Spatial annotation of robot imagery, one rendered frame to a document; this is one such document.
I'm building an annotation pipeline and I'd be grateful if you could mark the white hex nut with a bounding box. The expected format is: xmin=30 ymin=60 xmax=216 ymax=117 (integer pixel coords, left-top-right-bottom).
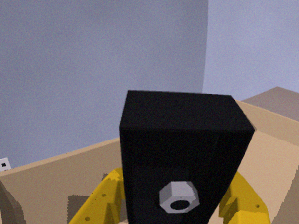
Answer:
xmin=159 ymin=181 xmax=199 ymax=213

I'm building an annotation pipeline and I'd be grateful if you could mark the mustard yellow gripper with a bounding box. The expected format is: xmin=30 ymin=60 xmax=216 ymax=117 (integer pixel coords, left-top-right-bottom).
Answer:
xmin=69 ymin=168 xmax=271 ymax=224

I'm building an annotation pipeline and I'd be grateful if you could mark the tan shallow tray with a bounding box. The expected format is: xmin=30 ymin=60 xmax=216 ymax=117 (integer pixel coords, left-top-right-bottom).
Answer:
xmin=0 ymin=99 xmax=299 ymax=224

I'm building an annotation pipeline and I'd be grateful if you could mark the black box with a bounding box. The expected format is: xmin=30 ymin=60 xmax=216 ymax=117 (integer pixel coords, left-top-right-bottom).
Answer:
xmin=119 ymin=90 xmax=255 ymax=224

